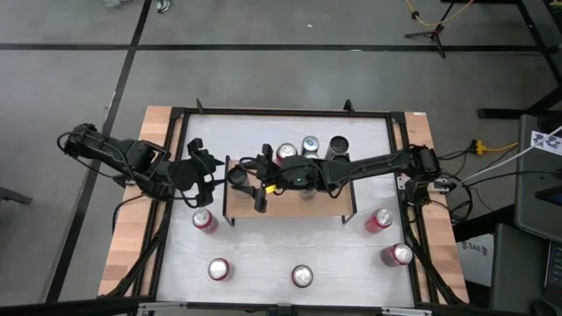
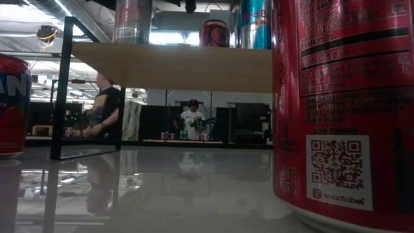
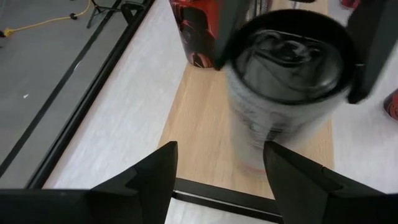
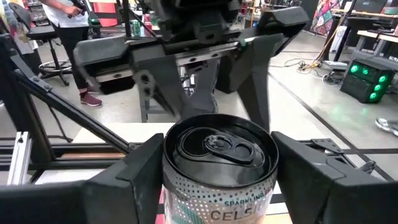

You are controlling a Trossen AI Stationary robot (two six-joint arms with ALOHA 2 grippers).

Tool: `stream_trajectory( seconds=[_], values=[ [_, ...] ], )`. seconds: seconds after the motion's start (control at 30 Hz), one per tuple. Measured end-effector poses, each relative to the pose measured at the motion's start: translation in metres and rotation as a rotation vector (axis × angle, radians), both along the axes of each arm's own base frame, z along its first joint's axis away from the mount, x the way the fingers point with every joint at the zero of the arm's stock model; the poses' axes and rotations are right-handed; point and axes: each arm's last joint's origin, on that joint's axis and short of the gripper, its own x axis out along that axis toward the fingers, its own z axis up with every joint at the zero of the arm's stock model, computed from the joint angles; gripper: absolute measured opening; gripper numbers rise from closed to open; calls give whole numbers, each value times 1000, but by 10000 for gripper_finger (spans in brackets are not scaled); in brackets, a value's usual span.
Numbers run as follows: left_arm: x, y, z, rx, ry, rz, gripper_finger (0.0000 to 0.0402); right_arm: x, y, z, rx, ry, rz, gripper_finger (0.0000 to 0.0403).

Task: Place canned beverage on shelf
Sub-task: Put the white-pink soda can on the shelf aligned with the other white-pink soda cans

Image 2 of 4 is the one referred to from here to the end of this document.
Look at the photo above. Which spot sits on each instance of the black background gantry frame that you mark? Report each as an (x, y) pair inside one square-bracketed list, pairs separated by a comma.
[(77, 81)]

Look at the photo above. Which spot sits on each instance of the blue background can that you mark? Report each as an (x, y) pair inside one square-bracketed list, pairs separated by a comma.
[(167, 135)]

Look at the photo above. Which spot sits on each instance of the dark background cabinet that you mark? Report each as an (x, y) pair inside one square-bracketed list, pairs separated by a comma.
[(155, 121)]

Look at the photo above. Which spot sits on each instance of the wooden background table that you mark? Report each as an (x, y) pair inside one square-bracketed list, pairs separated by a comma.
[(40, 130)]

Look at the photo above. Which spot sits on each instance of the white green patterned curtain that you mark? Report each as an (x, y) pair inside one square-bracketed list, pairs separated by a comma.
[(132, 119)]

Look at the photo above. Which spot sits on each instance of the red Coca-Cola can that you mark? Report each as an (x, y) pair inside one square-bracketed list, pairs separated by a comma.
[(214, 35), (349, 97)]

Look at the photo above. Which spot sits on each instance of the person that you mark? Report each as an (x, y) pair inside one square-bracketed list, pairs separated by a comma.
[(190, 124), (108, 103)]

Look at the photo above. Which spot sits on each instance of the red can with blue band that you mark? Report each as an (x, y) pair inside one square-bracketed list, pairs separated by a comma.
[(13, 129)]

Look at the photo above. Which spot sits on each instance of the black background cabinet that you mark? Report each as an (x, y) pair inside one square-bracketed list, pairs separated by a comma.
[(252, 119)]

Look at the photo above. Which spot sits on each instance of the green bottle pack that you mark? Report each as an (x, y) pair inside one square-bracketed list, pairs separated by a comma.
[(183, 135)]

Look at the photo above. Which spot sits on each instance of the blue silver Red Bull can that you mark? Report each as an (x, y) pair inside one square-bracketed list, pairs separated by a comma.
[(255, 32)]

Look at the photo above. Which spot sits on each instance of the black metal shelf leg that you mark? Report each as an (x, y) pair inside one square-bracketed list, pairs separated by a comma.
[(61, 97)]

